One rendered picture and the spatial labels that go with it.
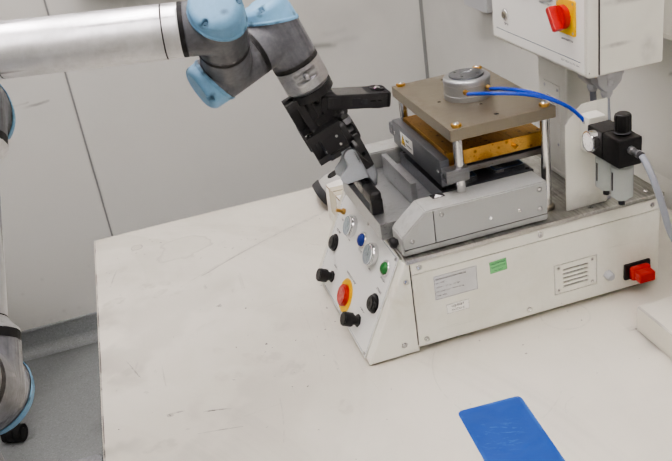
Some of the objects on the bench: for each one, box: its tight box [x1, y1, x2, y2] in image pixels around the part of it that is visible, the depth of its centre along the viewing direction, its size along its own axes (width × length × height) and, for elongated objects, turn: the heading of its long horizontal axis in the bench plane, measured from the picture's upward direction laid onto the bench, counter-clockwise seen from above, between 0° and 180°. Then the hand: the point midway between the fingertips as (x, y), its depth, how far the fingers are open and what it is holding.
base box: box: [319, 189, 660, 365], centre depth 150 cm, size 54×38×17 cm
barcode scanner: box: [312, 170, 341, 207], centre depth 193 cm, size 20×8×8 cm, turn 122°
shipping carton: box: [326, 179, 343, 222], centre depth 182 cm, size 19×13×9 cm
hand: (375, 176), depth 141 cm, fingers closed, pressing on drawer
